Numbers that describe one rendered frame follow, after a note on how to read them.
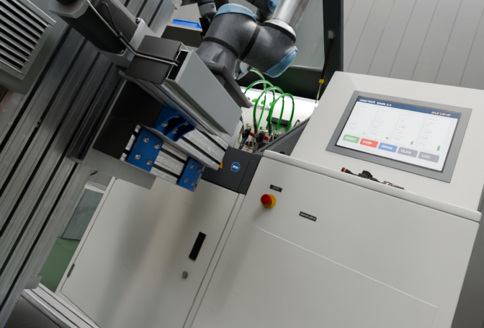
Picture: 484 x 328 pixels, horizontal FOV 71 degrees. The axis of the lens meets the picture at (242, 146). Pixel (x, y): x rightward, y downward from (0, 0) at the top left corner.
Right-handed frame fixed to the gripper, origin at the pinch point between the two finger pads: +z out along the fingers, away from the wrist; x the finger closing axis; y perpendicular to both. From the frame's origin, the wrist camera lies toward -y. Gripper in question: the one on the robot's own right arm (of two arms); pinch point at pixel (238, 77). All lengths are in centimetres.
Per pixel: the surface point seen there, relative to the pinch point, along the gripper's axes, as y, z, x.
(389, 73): -204, -129, 7
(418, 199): -3, 28, 77
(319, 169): -3, 27, 46
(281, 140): -15.3, 17.3, 22.2
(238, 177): -3.0, 39.5, 17.4
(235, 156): -2.9, 32.0, 12.0
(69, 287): -3, 110, -40
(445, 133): -33, -7, 77
